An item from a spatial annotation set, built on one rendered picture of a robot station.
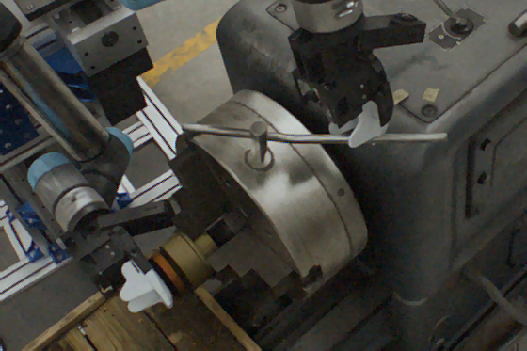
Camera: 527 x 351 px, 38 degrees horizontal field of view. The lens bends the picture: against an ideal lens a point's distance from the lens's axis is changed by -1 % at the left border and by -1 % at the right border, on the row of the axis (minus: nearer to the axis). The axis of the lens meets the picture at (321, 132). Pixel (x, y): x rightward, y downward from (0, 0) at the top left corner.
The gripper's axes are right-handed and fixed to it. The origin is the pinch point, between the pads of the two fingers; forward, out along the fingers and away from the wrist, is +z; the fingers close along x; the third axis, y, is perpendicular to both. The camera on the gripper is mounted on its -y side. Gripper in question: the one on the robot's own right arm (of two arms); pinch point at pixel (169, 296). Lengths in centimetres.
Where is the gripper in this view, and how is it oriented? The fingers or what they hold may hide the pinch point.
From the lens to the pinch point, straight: 112.5
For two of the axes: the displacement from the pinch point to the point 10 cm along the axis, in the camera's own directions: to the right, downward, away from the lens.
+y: -7.5, 5.6, -3.5
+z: 6.5, 5.3, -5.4
